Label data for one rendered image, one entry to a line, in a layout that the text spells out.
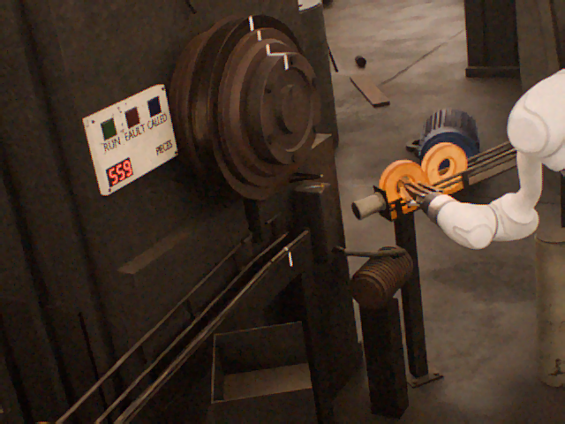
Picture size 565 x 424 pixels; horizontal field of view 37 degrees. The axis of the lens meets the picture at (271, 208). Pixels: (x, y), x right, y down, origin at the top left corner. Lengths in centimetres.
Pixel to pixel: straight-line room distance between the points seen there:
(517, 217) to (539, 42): 245
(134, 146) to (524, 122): 87
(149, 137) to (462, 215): 89
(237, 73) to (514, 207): 87
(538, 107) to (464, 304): 164
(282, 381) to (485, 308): 152
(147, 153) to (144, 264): 26
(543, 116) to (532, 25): 296
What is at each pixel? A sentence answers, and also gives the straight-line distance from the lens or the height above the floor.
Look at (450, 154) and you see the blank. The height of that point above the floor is 76.
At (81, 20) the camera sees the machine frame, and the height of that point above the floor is 144.
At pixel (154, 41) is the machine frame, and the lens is 205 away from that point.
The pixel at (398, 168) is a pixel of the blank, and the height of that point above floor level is 77.
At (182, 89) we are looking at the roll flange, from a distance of 206.
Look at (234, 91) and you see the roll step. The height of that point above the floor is 121.
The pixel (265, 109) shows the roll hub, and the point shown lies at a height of 115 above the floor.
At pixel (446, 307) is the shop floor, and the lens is 334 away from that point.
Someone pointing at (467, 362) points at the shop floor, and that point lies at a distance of 302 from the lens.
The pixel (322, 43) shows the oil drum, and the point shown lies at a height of 65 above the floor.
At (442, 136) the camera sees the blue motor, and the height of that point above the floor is 31.
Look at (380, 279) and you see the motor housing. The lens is 250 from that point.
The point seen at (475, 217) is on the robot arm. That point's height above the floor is 73.
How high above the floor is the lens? 170
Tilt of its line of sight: 23 degrees down
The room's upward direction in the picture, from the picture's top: 9 degrees counter-clockwise
